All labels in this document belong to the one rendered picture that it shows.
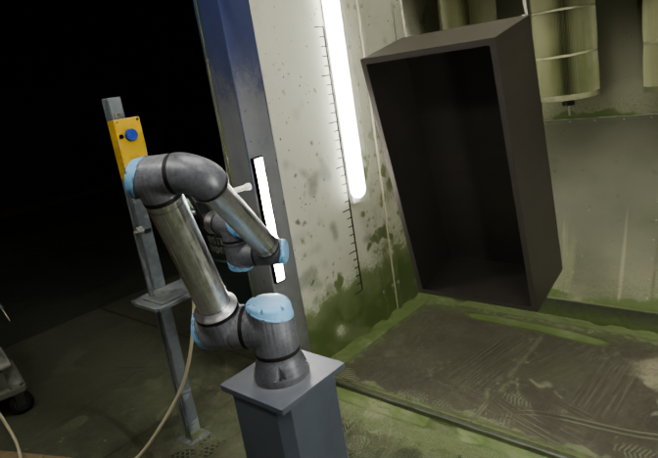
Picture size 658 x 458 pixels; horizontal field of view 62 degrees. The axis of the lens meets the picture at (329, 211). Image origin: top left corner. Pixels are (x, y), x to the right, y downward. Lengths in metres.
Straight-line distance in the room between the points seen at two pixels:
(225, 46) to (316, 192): 0.88
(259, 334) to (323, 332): 1.29
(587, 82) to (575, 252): 0.95
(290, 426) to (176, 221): 0.73
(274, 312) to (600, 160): 2.37
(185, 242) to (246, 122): 1.05
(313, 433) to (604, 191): 2.27
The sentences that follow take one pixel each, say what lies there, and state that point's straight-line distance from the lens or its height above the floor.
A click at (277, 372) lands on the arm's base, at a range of 1.87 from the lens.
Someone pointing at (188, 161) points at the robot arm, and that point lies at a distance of 1.53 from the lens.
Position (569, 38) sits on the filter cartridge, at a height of 1.58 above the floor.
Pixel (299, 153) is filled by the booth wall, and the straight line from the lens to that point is 2.83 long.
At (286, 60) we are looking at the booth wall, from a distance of 2.82.
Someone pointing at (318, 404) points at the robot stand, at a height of 0.56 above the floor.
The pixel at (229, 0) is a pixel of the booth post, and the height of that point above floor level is 1.98.
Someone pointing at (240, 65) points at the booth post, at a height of 1.70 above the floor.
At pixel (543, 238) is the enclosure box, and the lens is 2.60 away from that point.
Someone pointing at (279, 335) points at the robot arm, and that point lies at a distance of 1.82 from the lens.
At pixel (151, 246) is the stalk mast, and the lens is 2.56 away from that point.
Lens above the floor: 1.60
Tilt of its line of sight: 14 degrees down
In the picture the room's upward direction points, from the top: 9 degrees counter-clockwise
